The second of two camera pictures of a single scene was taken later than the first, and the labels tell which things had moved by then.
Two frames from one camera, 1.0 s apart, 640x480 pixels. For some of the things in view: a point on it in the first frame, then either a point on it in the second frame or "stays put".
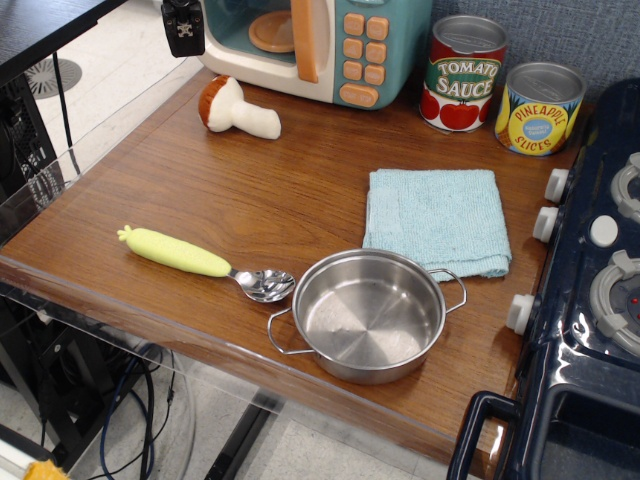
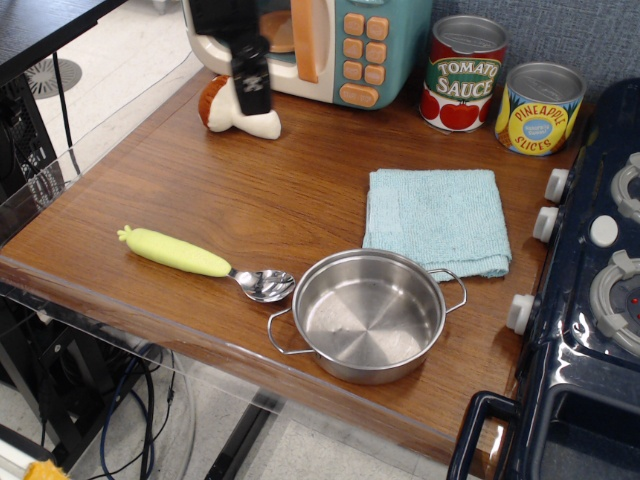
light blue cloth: [447, 219] stays put
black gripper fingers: [183, 22] → [236, 22]
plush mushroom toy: [222, 106] stays put
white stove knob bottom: [520, 313] stays put
